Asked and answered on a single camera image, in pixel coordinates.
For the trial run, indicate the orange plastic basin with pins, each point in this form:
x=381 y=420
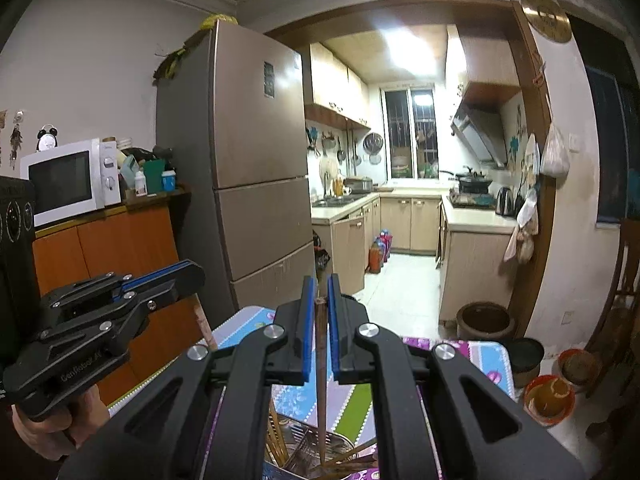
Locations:
x=549 y=399

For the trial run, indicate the white microwave oven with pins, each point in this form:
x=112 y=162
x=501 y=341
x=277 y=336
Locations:
x=72 y=179

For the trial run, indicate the round gold wall plate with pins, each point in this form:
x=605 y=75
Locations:
x=548 y=18

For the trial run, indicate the person's left hand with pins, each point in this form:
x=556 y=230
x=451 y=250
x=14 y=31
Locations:
x=63 y=432

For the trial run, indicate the blue perforated utensil holder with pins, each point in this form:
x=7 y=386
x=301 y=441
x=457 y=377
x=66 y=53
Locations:
x=341 y=460

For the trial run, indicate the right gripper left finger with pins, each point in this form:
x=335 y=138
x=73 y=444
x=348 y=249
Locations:
x=205 y=416

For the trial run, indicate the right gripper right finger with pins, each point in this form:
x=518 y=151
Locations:
x=436 y=414

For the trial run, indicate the wooden chair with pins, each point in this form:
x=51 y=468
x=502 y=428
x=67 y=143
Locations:
x=609 y=340

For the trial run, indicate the silver brown refrigerator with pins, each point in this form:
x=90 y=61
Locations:
x=232 y=113

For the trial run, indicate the dark framed window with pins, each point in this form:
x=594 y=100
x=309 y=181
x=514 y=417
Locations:
x=614 y=89

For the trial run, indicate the orange wooden cabinet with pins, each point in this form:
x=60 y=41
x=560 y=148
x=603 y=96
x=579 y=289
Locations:
x=135 y=240

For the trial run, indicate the dark clay pot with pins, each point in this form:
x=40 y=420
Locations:
x=484 y=321

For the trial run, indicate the white plastic bag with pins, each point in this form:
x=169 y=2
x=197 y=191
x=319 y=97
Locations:
x=555 y=160

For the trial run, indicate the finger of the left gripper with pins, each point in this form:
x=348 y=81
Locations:
x=163 y=296
x=179 y=274

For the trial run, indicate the wooden chopstick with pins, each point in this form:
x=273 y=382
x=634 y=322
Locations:
x=320 y=324
x=203 y=324

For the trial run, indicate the range hood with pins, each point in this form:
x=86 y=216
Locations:
x=482 y=133

